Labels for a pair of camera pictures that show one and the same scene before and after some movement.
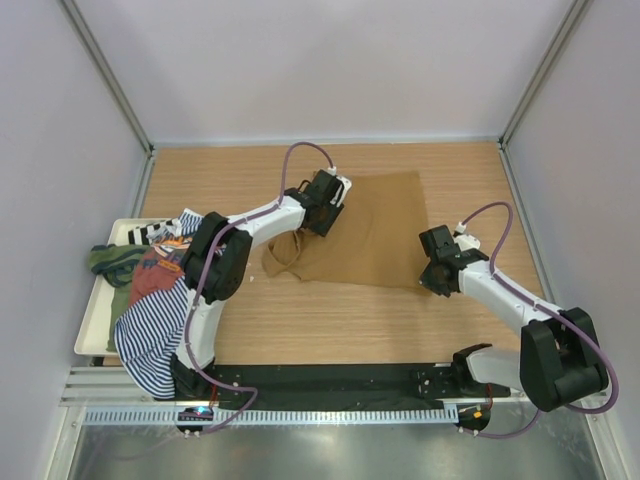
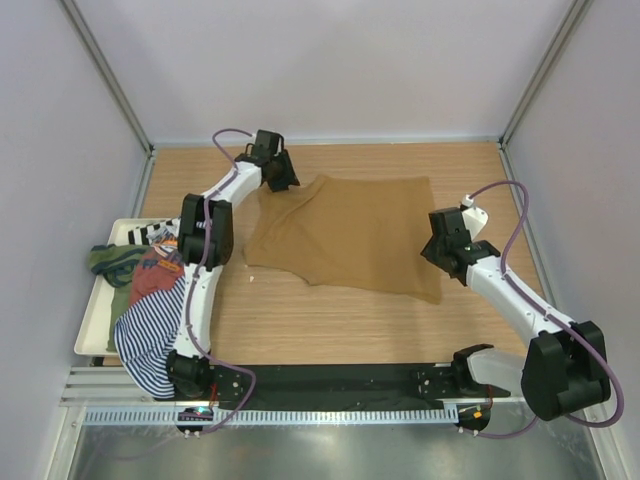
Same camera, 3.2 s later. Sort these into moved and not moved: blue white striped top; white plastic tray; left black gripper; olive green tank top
Moved: left black gripper
Not moved: blue white striped top; olive green tank top; white plastic tray
